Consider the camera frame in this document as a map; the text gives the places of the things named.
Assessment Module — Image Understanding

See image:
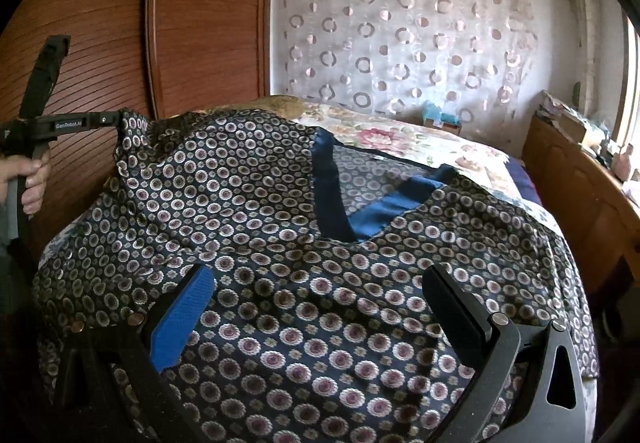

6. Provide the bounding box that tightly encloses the person's left hand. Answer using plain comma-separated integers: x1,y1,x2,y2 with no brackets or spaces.
0,146,51,217

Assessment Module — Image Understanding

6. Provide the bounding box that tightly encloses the brown wooden wardrobe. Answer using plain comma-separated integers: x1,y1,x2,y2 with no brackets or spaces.
0,0,274,244

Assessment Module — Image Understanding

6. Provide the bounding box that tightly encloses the floral bed quilt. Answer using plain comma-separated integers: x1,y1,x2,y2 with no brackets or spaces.
290,99,561,233

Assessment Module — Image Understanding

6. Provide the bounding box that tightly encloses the clutter on headboard shelf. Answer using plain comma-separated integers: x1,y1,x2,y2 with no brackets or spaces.
536,91,639,206

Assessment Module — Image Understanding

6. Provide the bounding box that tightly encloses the teal item behind bed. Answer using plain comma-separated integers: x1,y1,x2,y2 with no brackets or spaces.
422,102,461,134

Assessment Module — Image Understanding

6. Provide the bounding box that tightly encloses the olive brown pillow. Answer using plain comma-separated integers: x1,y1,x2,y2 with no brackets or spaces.
195,96,305,119

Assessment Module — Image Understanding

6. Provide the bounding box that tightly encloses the sheer circle-patterned curtain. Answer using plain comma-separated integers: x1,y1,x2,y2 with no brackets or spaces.
271,0,538,150

